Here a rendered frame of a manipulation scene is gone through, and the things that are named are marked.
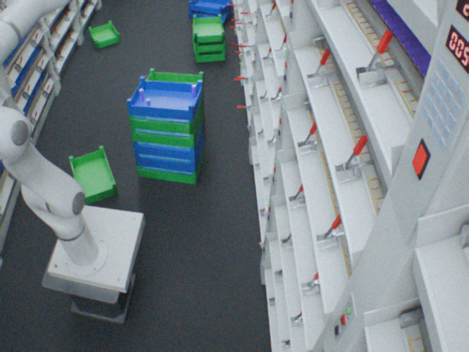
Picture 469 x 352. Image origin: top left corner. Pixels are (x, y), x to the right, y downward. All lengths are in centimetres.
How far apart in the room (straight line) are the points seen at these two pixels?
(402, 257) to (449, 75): 21
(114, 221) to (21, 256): 66
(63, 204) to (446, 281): 104
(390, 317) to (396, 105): 28
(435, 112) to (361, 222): 34
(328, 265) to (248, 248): 114
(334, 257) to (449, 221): 48
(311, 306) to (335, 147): 40
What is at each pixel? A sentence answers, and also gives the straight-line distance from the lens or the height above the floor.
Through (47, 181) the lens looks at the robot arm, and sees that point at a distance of 121.
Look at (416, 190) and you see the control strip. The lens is 43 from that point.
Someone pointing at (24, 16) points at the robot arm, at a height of 126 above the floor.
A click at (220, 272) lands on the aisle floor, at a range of 191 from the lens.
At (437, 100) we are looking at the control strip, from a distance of 39.
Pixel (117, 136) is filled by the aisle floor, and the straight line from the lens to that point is 253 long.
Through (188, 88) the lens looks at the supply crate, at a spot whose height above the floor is 43.
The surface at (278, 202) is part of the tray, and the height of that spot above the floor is 54.
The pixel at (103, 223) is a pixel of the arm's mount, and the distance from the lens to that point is 169.
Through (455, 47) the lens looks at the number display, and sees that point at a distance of 36.
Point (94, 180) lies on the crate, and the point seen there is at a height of 0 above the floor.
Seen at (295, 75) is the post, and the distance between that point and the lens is 112.
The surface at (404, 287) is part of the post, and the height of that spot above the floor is 120.
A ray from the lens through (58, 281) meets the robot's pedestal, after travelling 166.
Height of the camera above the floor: 163
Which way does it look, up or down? 47 degrees down
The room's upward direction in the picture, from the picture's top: 2 degrees clockwise
